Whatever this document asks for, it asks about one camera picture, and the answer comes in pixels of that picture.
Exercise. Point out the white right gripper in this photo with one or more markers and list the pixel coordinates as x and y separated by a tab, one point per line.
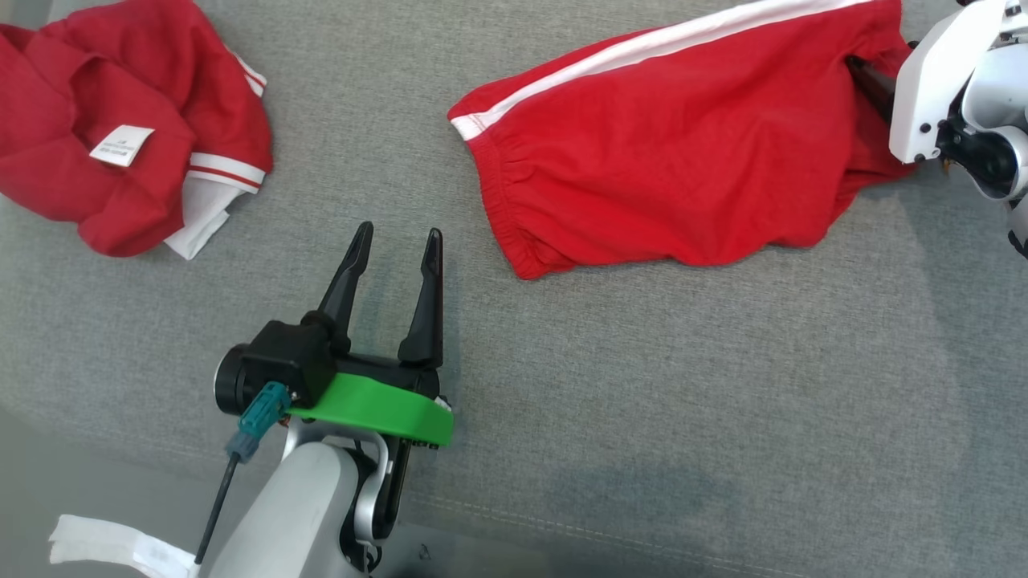
932	72

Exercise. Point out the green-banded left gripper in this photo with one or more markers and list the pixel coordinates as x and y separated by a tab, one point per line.
369	405

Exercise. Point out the red shorts with white stripe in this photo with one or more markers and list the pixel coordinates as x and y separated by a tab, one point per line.
683	160

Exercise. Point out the red jersey with white sleeve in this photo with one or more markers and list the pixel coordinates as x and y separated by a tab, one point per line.
64	185

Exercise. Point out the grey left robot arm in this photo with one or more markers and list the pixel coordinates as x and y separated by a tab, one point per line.
305	506

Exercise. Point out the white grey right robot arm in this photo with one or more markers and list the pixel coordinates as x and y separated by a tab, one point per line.
996	96

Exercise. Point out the white tape strip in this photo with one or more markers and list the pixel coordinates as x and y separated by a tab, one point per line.
104	542

